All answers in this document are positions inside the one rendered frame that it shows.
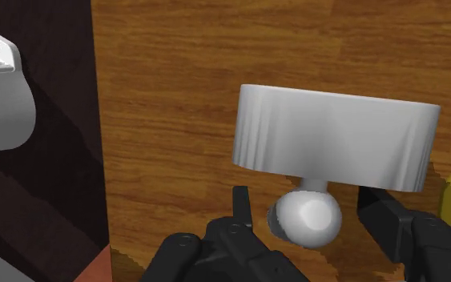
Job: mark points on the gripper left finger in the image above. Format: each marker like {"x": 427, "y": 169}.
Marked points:
{"x": 229, "y": 244}

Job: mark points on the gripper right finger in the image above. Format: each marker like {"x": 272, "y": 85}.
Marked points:
{"x": 416, "y": 238}

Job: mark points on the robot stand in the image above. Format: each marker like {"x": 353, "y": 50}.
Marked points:
{"x": 53, "y": 156}

